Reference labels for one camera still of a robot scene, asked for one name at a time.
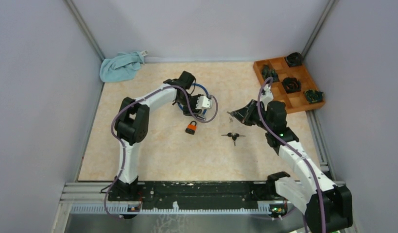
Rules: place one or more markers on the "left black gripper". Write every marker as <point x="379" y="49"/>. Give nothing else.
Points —
<point x="187" y="111"/>

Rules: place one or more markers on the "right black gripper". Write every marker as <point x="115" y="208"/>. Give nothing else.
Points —
<point x="244" y="114"/>

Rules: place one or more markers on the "blue cable lock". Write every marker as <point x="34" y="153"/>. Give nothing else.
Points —
<point x="195" y="90"/>

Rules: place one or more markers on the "orange black padlock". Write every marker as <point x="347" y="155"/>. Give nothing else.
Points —
<point x="191" y="128"/>

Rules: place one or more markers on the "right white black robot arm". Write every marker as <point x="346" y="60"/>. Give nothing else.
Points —
<point x="327" y="207"/>

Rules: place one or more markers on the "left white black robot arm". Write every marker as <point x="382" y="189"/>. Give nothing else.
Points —
<point x="130" y="125"/>

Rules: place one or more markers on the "black key bunch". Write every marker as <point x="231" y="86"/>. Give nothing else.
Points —
<point x="233" y="136"/>

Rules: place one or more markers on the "dark green object left tray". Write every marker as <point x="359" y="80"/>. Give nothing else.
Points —
<point x="267" y="72"/>

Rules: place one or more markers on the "dark green object tray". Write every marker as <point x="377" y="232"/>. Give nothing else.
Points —
<point x="313" y="96"/>
<point x="267" y="72"/>

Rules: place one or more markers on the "dark object centre tray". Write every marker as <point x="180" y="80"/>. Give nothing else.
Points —
<point x="291" y="85"/>

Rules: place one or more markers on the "wooden compartment tray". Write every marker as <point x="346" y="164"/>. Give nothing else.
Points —
<point x="294" y="102"/>

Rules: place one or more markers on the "light blue towel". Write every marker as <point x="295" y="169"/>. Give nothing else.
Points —
<point x="123" y="67"/>

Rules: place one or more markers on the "dark green object right tray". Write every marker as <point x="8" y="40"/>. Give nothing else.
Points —
<point x="313" y="96"/>

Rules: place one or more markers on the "dark object top tray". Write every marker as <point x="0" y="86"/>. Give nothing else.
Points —
<point x="294" y="59"/>

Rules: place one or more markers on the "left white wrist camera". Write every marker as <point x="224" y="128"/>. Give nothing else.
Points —
<point x="204" y="103"/>

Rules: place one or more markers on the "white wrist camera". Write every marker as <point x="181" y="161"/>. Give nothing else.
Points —
<point x="266" y="95"/>
<point x="204" y="103"/>

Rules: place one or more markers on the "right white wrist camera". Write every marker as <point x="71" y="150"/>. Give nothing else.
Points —
<point x="266" y="95"/>

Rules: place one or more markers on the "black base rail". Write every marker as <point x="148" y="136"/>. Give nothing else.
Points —
<point x="198" y="195"/>

